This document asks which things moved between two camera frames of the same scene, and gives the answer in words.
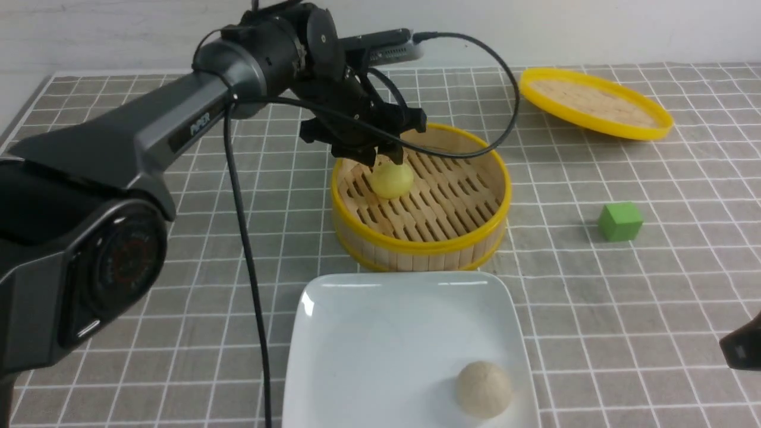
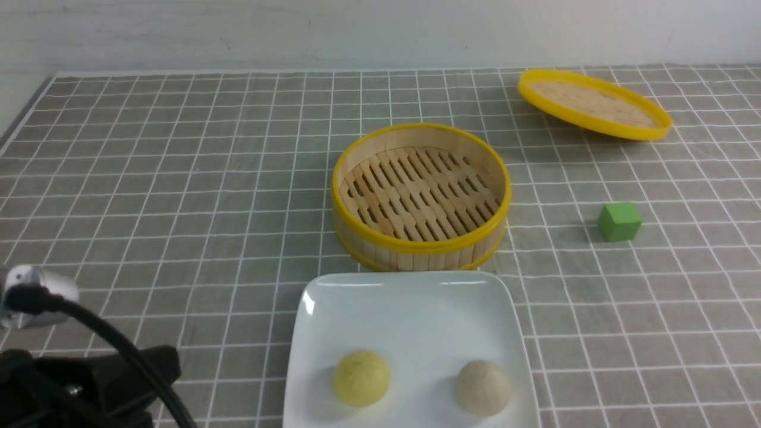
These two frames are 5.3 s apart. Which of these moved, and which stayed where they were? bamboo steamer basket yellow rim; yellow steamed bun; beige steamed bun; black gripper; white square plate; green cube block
Moved: yellow steamed bun; black gripper
Stayed: green cube block; white square plate; bamboo steamer basket yellow rim; beige steamed bun
